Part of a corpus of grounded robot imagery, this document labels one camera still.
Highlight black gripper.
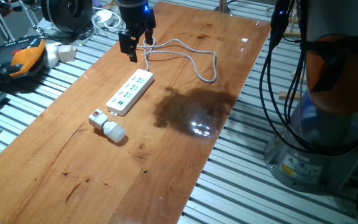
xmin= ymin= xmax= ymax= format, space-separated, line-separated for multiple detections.
xmin=116 ymin=0 xmax=157 ymax=63

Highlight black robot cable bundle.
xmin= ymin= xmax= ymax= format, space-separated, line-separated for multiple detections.
xmin=259 ymin=0 xmax=358 ymax=156

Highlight wooden peg rack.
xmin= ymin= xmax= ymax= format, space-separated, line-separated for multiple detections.
xmin=283 ymin=6 xmax=304 ymax=39

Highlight white power strip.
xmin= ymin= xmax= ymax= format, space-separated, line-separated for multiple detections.
xmin=105 ymin=68 xmax=155 ymax=117

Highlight person hand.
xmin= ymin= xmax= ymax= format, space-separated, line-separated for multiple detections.
xmin=0 ymin=2 xmax=14 ymax=17

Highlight large black round spool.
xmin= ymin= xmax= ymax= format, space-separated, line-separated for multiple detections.
xmin=40 ymin=0 xmax=93 ymax=34

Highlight orange black teach pendant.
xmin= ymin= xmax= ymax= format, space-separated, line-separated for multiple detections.
xmin=0 ymin=36 xmax=47 ymax=84

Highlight brown wooden board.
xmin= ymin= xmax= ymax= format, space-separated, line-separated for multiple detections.
xmin=0 ymin=1 xmax=272 ymax=224

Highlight small wooden stick piece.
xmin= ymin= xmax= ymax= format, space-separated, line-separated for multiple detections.
xmin=290 ymin=70 xmax=307 ymax=84
xmin=278 ymin=90 xmax=301 ymax=101

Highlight white round corded device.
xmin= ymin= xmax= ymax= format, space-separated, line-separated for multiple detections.
xmin=91 ymin=6 xmax=122 ymax=40

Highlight grey power strip cable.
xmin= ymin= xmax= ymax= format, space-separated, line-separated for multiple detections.
xmin=135 ymin=37 xmax=218 ymax=84

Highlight white rounded object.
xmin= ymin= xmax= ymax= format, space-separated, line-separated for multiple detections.
xmin=43 ymin=42 xmax=62 ymax=69

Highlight light wooden cube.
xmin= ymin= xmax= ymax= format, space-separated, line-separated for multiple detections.
xmin=57 ymin=44 xmax=78 ymax=63

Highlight white bulb holder with bulb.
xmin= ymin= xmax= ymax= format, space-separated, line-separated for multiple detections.
xmin=88 ymin=108 xmax=126 ymax=144

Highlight thin black cables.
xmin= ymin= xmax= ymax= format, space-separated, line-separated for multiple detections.
xmin=26 ymin=26 xmax=99 ymax=47

